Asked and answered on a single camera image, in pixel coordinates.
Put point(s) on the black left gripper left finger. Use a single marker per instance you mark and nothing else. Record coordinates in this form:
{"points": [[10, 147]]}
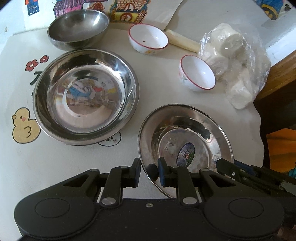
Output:
{"points": [[118, 179]]}

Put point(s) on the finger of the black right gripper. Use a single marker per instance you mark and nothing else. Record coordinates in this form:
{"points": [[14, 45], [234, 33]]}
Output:
{"points": [[242, 165], [230, 169]]}

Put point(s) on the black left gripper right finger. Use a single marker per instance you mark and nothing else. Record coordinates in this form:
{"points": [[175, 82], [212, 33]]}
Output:
{"points": [[178, 177]]}

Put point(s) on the steel plate with sticker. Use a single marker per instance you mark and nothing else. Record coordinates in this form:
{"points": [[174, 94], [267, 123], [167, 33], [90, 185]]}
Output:
{"points": [[184, 136]]}

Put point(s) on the large deep steel bowl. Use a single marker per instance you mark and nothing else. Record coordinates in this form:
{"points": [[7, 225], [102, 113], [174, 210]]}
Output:
{"points": [[85, 96]]}

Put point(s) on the white red-rimmed bowl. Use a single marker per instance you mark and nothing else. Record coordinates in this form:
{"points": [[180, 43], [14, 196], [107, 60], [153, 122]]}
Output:
{"points": [[147, 39], [196, 74]]}

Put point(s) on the small matte steel bowl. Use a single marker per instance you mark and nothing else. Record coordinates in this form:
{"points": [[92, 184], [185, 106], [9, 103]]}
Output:
{"points": [[78, 29]]}

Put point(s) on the white cartoon duck tablecloth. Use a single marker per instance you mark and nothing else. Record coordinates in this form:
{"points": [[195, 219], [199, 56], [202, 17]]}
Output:
{"points": [[31, 166]]}

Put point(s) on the clear bag of white rolls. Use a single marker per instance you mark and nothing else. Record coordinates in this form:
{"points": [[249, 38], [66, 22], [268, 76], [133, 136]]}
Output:
{"points": [[238, 59]]}

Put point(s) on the cream rolled stick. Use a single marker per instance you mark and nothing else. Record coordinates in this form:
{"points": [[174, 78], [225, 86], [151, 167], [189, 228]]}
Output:
{"points": [[182, 42]]}

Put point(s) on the teddy bear girl drawing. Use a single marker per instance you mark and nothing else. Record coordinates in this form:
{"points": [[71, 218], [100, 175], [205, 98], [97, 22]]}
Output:
{"points": [[275, 8]]}

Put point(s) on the paper with coloured houses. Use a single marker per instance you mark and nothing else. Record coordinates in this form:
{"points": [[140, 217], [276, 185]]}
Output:
{"points": [[39, 13]]}

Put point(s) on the brown wooden frame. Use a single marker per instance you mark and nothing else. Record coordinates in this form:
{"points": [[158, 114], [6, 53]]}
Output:
{"points": [[280, 85]]}

